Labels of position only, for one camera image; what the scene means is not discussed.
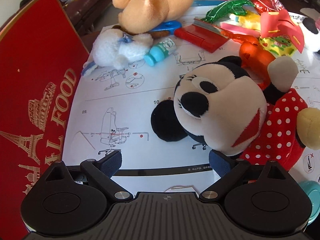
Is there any blue plastic toy handle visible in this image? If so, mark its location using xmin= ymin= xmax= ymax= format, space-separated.
xmin=150 ymin=21 xmax=182 ymax=35

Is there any toy milk bottle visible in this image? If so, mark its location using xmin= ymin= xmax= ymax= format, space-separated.
xmin=144 ymin=38 xmax=176 ymax=66

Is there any panda plush toy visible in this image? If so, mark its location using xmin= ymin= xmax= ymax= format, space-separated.
xmin=299 ymin=16 xmax=320 ymax=60

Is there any red foil balloon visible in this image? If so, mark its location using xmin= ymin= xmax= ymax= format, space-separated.
xmin=250 ymin=0 xmax=285 ymax=15

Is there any pink foam sheet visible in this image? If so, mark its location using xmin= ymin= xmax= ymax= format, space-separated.
xmin=220 ymin=22 xmax=260 ymax=38

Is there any orange plastic toy horse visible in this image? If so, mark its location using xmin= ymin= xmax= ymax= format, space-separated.
xmin=222 ymin=30 xmax=276 ymax=90

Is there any dark red sofa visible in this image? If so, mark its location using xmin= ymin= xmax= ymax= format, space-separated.
xmin=19 ymin=0 xmax=126 ymax=51

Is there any foam craft house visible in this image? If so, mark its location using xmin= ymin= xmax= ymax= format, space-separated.
xmin=260 ymin=9 xmax=304 ymax=53

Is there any red gift box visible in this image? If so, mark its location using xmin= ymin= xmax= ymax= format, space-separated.
xmin=0 ymin=0 xmax=88 ymax=239

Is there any beige plush animal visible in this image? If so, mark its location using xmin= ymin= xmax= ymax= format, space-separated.
xmin=112 ymin=0 xmax=194 ymax=34

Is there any white fluffy plush toy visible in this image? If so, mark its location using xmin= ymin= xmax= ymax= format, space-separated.
xmin=81 ymin=28 xmax=153 ymax=76

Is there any red plastic case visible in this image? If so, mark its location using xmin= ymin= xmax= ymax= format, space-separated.
xmin=174 ymin=18 xmax=229 ymax=53

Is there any Minnie Mouse plush toy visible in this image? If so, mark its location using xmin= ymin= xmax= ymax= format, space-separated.
xmin=151 ymin=56 xmax=319 ymax=170

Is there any white instruction sheet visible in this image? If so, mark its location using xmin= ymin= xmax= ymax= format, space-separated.
xmin=61 ymin=4 xmax=320 ymax=198

